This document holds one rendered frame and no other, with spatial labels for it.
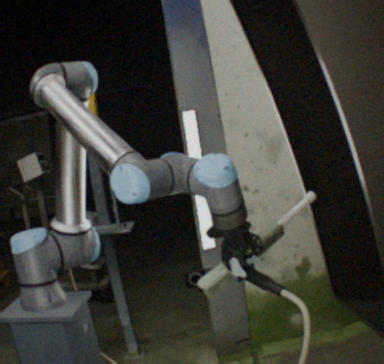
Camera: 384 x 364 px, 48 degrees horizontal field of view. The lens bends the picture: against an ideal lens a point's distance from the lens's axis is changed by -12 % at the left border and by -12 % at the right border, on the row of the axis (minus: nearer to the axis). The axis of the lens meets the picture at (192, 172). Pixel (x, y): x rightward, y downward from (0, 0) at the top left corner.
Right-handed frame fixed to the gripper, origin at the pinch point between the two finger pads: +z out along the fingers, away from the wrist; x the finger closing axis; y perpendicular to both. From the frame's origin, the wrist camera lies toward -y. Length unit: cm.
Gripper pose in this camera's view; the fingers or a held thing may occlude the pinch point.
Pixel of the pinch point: (242, 270)
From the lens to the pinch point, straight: 134.7
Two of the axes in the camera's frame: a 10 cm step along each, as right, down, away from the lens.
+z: 2.8, 8.1, 5.1
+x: 7.2, -5.3, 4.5
